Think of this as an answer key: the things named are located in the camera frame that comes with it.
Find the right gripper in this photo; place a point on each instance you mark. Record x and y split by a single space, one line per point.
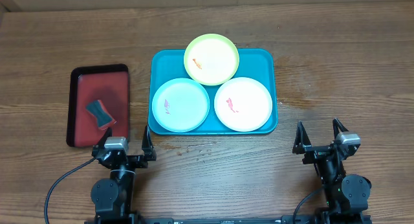
301 146

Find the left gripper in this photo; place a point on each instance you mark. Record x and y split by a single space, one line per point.
137 162

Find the red green sponge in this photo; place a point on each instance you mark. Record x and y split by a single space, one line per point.
103 118

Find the light blue plate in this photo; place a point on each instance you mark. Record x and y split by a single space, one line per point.
180 105

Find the yellow-green plate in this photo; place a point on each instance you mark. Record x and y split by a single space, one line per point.
211 59

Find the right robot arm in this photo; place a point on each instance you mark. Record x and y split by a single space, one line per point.
346 195

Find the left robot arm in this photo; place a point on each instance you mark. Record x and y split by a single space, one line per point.
113 196

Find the red black small tray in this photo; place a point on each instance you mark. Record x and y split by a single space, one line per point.
110 85

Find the teal plastic tray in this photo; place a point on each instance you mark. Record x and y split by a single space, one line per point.
257 64

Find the white pink plate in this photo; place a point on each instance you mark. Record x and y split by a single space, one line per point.
243 104

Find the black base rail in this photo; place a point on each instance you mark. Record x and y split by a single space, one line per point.
286 219

